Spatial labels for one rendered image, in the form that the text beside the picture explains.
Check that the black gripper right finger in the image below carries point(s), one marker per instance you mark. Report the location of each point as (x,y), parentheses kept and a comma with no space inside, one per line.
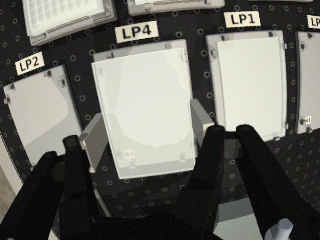
(280,212)

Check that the white button panel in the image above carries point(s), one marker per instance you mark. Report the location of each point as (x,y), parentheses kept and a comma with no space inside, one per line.
(234,220)

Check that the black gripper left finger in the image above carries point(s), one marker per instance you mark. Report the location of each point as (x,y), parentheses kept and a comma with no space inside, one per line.
(31,214)

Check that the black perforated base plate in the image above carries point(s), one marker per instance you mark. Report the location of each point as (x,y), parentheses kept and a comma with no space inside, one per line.
(298,154)

